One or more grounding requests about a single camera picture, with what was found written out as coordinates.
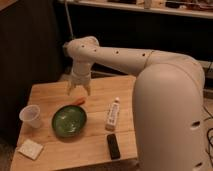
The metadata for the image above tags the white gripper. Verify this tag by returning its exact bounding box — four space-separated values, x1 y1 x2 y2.
67 63 91 96

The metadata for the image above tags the translucent white cup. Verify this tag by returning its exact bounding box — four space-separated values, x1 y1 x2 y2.
19 105 42 128

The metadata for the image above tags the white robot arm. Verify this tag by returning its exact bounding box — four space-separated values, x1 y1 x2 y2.
66 36 208 171

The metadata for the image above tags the green ceramic bowl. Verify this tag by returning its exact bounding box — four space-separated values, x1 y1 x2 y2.
52 105 87 138

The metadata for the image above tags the orange small object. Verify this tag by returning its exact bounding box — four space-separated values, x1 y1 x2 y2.
72 97 86 105

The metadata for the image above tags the white tube with label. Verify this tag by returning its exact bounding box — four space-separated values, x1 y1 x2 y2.
105 97 120 131

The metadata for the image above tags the wooden table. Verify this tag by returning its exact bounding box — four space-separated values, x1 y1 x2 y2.
10 76 137 171

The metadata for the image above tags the black rectangular remote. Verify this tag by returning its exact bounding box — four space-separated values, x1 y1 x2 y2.
107 134 120 160

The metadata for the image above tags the white square coaster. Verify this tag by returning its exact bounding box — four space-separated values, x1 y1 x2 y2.
18 139 43 160

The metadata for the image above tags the metal lamp pole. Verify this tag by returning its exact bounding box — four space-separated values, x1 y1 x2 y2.
64 0 75 40

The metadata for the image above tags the black cable on floor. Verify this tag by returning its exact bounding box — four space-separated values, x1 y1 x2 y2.
199 59 213 164

